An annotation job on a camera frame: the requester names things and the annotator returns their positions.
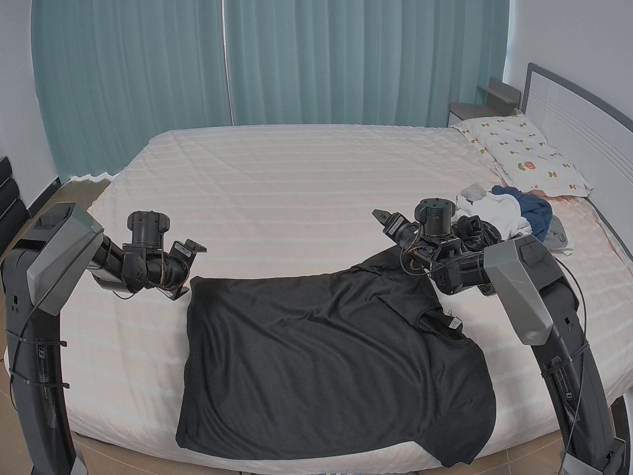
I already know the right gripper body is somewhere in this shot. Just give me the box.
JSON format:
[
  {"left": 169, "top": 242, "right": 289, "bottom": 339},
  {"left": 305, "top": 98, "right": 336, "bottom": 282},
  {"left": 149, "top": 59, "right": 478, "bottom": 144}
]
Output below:
[{"left": 387, "top": 215, "right": 426, "bottom": 261}]

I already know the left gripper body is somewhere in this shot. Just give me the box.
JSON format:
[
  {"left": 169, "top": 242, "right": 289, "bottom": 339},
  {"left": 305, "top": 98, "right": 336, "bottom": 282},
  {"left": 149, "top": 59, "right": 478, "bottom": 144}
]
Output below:
[{"left": 148, "top": 238, "right": 206, "bottom": 301}]

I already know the black T-shirt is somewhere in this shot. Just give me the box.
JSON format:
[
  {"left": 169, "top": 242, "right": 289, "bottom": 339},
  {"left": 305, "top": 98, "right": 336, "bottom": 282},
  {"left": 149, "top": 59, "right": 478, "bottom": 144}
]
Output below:
[{"left": 175, "top": 248, "right": 497, "bottom": 468}]

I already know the bed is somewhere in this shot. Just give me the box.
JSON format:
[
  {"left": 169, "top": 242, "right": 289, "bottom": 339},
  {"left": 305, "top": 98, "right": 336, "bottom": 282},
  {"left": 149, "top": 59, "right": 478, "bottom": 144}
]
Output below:
[{"left": 64, "top": 62, "right": 633, "bottom": 469}]

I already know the pile of clothes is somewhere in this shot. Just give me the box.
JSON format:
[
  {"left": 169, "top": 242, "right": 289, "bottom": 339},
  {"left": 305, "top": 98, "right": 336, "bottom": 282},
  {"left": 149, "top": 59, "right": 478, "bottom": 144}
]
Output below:
[{"left": 455, "top": 181, "right": 574, "bottom": 256}]

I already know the black shiny garment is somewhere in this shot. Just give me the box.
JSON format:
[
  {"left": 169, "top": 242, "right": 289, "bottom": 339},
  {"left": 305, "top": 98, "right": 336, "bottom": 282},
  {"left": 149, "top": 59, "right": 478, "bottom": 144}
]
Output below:
[{"left": 452, "top": 215, "right": 502, "bottom": 253}]

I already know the grey bedside table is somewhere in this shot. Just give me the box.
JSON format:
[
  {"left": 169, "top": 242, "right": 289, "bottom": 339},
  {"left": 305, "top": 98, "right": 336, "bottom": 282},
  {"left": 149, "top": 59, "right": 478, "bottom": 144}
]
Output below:
[{"left": 449, "top": 77, "right": 521, "bottom": 127}]

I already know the white printed pillow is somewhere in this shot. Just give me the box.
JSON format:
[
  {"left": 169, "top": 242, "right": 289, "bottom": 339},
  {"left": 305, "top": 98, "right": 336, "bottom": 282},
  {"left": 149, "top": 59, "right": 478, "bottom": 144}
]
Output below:
[{"left": 452, "top": 114, "right": 594, "bottom": 198}]

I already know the blue-green curtain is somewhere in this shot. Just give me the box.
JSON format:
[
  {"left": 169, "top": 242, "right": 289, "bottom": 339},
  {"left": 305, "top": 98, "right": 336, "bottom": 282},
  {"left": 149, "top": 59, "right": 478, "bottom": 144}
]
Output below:
[
  {"left": 223, "top": 0, "right": 510, "bottom": 127},
  {"left": 30, "top": 0, "right": 233, "bottom": 182}
]

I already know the black chest of drawers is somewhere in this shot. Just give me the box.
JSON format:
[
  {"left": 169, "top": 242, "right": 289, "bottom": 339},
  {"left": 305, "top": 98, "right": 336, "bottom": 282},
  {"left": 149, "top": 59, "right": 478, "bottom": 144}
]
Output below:
[{"left": 0, "top": 156, "right": 28, "bottom": 261}]

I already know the black cable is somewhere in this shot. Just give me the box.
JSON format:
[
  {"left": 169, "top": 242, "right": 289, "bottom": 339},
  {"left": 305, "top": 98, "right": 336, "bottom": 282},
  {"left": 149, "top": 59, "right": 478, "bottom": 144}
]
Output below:
[{"left": 549, "top": 255, "right": 591, "bottom": 352}]

